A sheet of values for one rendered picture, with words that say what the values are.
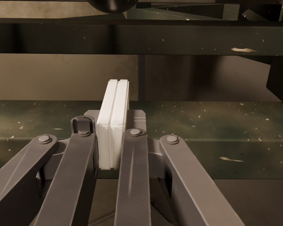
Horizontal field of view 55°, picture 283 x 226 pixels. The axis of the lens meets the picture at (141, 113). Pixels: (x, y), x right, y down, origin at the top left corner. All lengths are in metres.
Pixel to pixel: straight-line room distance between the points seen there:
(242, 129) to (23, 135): 0.26
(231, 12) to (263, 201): 1.29
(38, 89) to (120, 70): 0.80
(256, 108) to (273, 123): 0.04
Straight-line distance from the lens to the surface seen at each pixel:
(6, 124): 0.37
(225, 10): 1.78
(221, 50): 0.39
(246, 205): 2.33
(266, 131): 0.36
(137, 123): 0.16
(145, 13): 1.32
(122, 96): 0.17
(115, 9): 0.16
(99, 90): 2.69
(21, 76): 2.44
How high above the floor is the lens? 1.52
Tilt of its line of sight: 29 degrees down
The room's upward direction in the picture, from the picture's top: 105 degrees counter-clockwise
